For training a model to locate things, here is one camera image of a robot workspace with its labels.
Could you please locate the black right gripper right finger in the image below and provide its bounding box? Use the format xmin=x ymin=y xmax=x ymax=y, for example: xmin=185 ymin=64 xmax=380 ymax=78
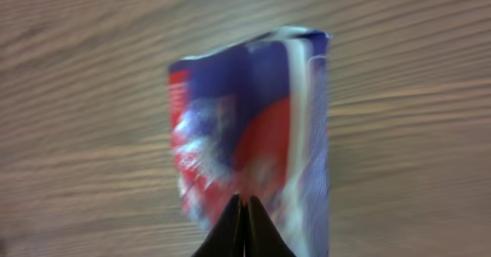
xmin=244 ymin=196 xmax=295 ymax=257

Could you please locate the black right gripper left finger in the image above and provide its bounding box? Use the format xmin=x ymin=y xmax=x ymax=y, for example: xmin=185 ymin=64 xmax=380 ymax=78
xmin=192 ymin=195 xmax=244 ymax=257

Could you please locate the red purple snack pack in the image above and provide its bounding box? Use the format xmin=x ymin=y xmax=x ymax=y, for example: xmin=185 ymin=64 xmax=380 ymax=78
xmin=168 ymin=26 xmax=330 ymax=256

